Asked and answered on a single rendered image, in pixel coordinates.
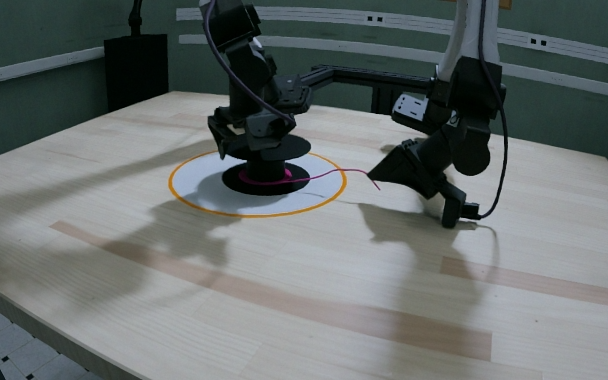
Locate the pink wire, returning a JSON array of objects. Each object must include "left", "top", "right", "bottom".
[{"left": 239, "top": 168, "right": 380, "bottom": 190}]

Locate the orange painted ring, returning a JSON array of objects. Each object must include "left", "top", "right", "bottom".
[{"left": 168, "top": 150, "right": 347, "bottom": 218}]

